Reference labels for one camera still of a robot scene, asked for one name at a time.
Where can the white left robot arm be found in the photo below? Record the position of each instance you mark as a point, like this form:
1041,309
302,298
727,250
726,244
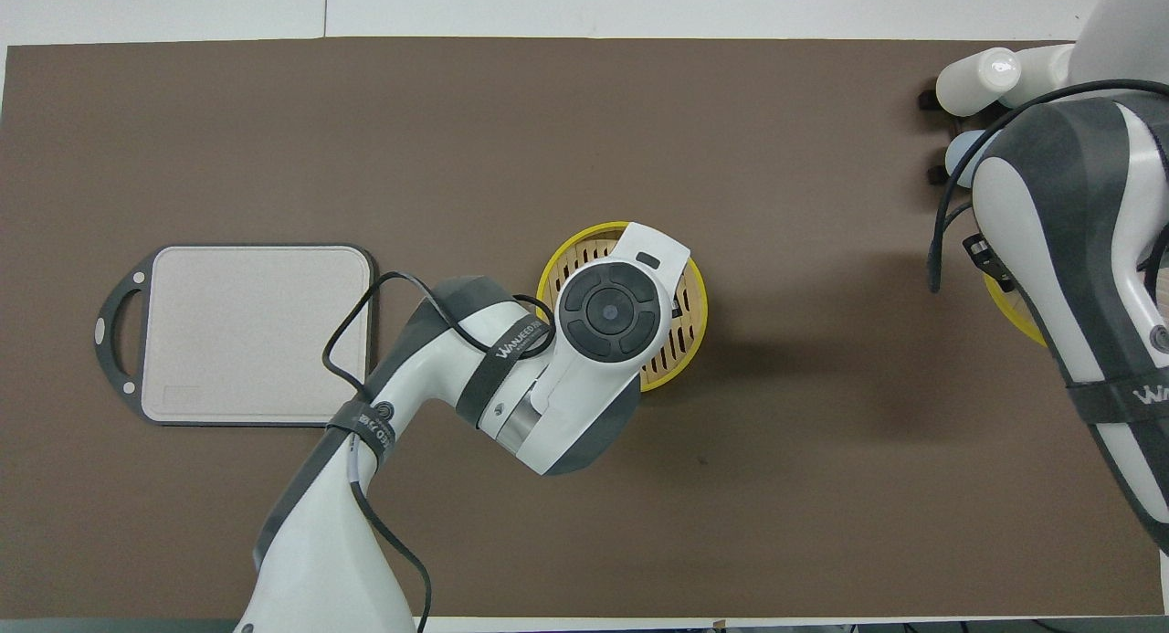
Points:
320,542

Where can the light blue cup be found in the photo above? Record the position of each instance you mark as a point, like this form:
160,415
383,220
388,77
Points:
963,153

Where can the yellow bamboo steamer tier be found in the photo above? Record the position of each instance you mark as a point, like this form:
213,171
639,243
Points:
1009,309
680,341

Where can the brown table mat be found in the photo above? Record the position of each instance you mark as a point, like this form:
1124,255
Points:
731,487

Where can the plain white cup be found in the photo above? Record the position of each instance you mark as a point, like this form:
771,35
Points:
973,85

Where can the white cutting board grey rim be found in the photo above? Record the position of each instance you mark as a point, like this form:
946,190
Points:
237,332

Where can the black cup rack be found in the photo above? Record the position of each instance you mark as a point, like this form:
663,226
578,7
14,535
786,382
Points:
929,100

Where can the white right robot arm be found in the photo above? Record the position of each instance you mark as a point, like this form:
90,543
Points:
1078,204

